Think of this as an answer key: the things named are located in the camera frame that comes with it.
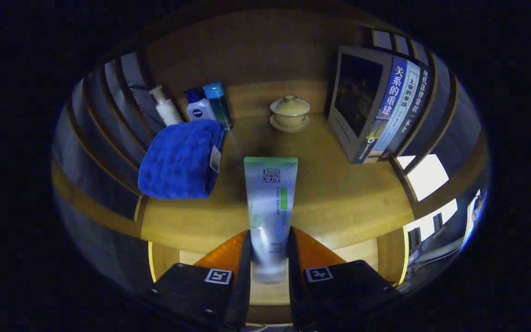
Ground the blue towel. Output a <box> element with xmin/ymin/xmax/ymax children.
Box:
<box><xmin>138</xmin><ymin>119</ymin><xmax>225</xmax><ymax>200</ymax></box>

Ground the beige lidded teacup with saucer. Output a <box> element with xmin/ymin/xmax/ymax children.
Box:
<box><xmin>270</xmin><ymin>95</ymin><xmax>311</xmax><ymax>133</ymax></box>

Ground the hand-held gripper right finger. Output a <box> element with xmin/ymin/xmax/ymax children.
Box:
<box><xmin>288</xmin><ymin>226</ymin><xmax>402</xmax><ymax>330</ymax></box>

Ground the wooden countertop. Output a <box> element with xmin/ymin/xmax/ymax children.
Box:
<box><xmin>141</xmin><ymin>113</ymin><xmax>414</xmax><ymax>254</ymax></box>

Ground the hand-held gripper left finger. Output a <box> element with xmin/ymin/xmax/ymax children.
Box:
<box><xmin>143</xmin><ymin>230</ymin><xmax>252</xmax><ymax>330</ymax></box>

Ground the book with pale spine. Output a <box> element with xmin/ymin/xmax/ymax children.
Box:
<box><xmin>376</xmin><ymin>60</ymin><xmax>420</xmax><ymax>157</ymax></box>

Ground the white green cleanser tube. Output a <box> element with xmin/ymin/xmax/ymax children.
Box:
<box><xmin>244</xmin><ymin>157</ymin><xmax>299</xmax><ymax>285</ymax></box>

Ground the book with blue spine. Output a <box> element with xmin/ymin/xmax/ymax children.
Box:
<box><xmin>328</xmin><ymin>45</ymin><xmax>408</xmax><ymax>164</ymax></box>

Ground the wooden cabinet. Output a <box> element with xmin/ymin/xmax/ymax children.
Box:
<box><xmin>53</xmin><ymin>5</ymin><xmax>490</xmax><ymax>328</ymax></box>

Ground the white lotion bottle blue cap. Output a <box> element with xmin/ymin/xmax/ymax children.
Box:
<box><xmin>184</xmin><ymin>88</ymin><xmax>217</xmax><ymax>122</ymax></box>

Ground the teal bottle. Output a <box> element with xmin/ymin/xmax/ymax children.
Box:
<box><xmin>202</xmin><ymin>82</ymin><xmax>234</xmax><ymax>130</ymax></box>

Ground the white pump bottle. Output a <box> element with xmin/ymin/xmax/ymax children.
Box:
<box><xmin>149</xmin><ymin>85</ymin><xmax>183</xmax><ymax>127</ymax></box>

